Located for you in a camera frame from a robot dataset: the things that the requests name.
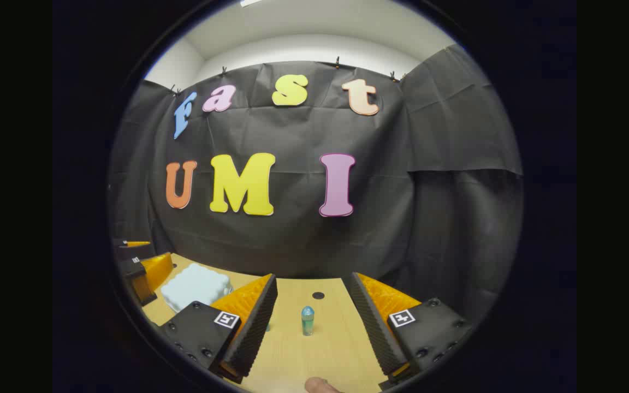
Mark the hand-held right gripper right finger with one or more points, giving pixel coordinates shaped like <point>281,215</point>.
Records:
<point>377,327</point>

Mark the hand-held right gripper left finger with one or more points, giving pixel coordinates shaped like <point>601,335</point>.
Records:
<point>254,333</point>

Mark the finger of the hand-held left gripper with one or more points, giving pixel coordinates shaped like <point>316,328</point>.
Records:
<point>129,251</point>
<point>135,268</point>

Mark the green bottle with blue cap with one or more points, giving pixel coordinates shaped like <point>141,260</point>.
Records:
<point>307,322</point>

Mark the light blue small suitcase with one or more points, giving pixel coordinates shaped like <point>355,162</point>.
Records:
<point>194,286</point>

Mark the black backdrop cloth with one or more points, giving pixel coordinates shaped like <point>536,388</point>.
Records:
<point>292,245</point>

